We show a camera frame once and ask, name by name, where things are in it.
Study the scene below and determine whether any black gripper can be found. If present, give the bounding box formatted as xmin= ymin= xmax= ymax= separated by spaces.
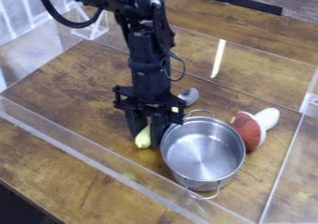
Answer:
xmin=112 ymin=86 xmax=185 ymax=147

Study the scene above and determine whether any green handled metal spoon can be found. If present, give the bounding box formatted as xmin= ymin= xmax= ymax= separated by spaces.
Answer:
xmin=133 ymin=87 xmax=199 ymax=149

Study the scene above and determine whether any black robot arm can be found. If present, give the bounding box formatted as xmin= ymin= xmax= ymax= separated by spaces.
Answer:
xmin=76 ymin=0 xmax=185 ymax=146

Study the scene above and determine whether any stainless steel pot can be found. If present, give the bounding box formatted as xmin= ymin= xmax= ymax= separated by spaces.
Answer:
xmin=160 ymin=110 xmax=246 ymax=200

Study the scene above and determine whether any plush brown mushroom toy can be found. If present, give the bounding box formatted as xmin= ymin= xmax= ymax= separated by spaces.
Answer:
xmin=230 ymin=108 xmax=279 ymax=152

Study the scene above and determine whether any black bar on table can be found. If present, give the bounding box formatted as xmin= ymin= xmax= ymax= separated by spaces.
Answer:
xmin=214 ymin=0 xmax=283 ymax=16

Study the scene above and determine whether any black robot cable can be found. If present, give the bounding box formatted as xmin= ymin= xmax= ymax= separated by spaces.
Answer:
xmin=33 ymin=0 xmax=104 ymax=30

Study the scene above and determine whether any clear acrylic enclosure wall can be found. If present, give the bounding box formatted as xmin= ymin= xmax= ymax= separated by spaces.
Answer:
xmin=0 ymin=0 xmax=318 ymax=224

